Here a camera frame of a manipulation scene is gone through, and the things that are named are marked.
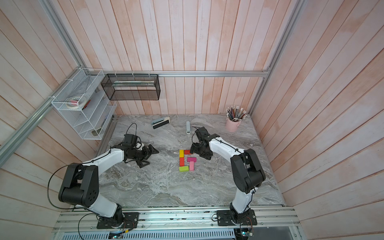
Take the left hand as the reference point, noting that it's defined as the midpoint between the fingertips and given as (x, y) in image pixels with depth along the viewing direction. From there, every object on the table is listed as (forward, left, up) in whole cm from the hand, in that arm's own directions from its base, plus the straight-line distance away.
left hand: (155, 157), depth 89 cm
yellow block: (+7, -16, -6) cm, 18 cm away
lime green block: (-4, -18, -6) cm, 19 cm away
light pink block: (-3, -22, -6) cm, 23 cm away
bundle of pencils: (+33, -54, +4) cm, 64 cm away
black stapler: (+31, +1, -2) cm, 31 cm away
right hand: (+5, -25, -2) cm, 26 cm away
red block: (+8, -19, -6) cm, 22 cm away
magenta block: (+3, -22, -6) cm, 23 cm away
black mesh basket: (+43, +19, +21) cm, 51 cm away
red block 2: (+1, -16, -7) cm, 17 cm away
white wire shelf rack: (+10, +32, +22) cm, 40 cm away
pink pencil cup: (+26, -52, +1) cm, 58 cm away
